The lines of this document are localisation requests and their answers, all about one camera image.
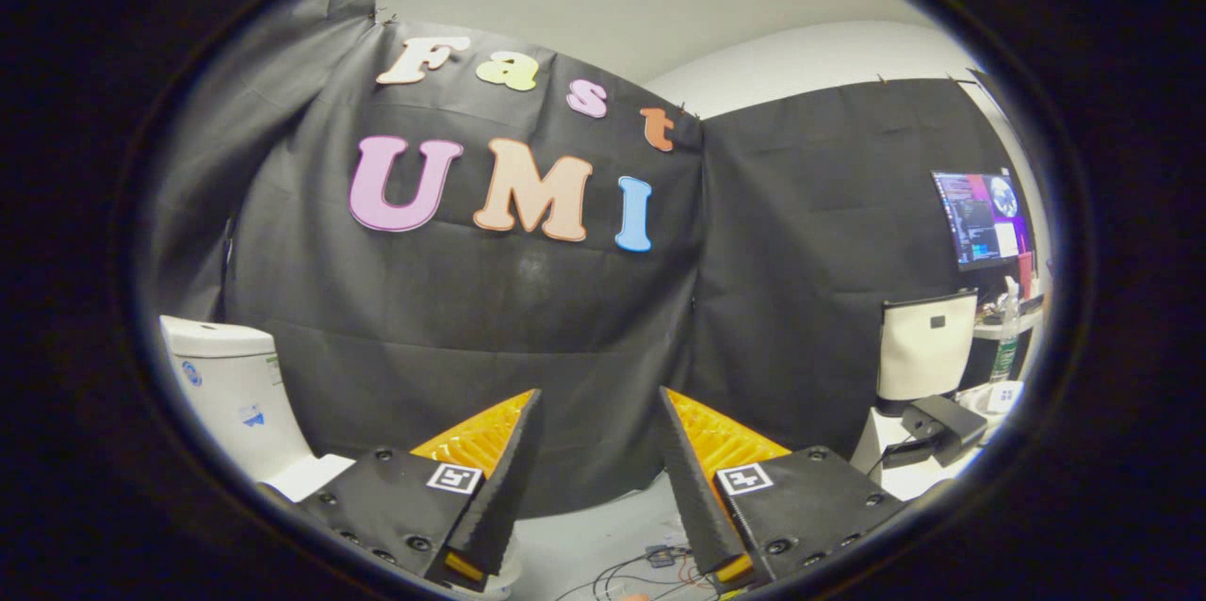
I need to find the white toilet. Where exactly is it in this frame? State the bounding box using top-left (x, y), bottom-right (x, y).
top-left (158, 314), bottom-right (525, 598)

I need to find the black box device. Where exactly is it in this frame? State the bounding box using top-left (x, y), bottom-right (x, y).
top-left (901, 395), bottom-right (988, 468)

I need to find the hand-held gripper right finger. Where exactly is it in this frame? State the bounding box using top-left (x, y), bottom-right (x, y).
top-left (657, 386), bottom-right (907, 593)

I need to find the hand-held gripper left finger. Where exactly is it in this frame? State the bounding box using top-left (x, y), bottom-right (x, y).
top-left (295, 388), bottom-right (545, 593)

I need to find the white toilet lid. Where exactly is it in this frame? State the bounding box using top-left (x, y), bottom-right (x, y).
top-left (267, 453), bottom-right (356, 503)

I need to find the clear plastic bottle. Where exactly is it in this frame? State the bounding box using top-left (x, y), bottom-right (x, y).
top-left (989, 276), bottom-right (1024, 385)

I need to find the black backdrop cloth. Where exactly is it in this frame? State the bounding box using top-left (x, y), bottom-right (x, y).
top-left (141, 0), bottom-right (1028, 522)

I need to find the tangle of floor cables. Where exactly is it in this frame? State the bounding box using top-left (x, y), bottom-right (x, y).
top-left (556, 540), bottom-right (738, 601)

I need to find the white case with black trim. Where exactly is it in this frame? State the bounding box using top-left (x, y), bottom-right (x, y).
top-left (875, 288), bottom-right (979, 415)

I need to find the computer monitor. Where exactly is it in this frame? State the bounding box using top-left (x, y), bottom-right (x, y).
top-left (931, 170), bottom-right (1035, 272)

